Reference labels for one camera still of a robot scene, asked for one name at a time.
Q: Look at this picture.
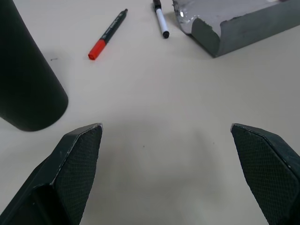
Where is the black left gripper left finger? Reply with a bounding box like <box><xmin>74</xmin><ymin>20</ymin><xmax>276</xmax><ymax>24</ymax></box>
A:
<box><xmin>0</xmin><ymin>122</ymin><xmax>104</xmax><ymax>225</ymax></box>

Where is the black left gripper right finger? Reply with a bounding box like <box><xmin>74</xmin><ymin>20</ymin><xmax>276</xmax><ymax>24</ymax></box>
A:
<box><xmin>230</xmin><ymin>123</ymin><xmax>300</xmax><ymax>225</ymax></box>

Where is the black cylindrical pen holder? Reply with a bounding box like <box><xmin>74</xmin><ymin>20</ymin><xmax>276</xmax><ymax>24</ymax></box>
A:
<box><xmin>0</xmin><ymin>0</ymin><xmax>69</xmax><ymax>132</ymax></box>

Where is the red capped black marker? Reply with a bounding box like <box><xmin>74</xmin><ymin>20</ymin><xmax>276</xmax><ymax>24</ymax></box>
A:
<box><xmin>88</xmin><ymin>8</ymin><xmax>128</xmax><ymax>61</ymax></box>

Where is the grey tray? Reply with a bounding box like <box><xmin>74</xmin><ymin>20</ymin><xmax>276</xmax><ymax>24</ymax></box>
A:
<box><xmin>172</xmin><ymin>0</ymin><xmax>300</xmax><ymax>58</ymax></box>

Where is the white barrel black capped marker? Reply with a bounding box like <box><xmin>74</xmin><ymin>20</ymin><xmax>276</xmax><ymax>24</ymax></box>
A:
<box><xmin>152</xmin><ymin>0</ymin><xmax>170</xmax><ymax>39</ymax></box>

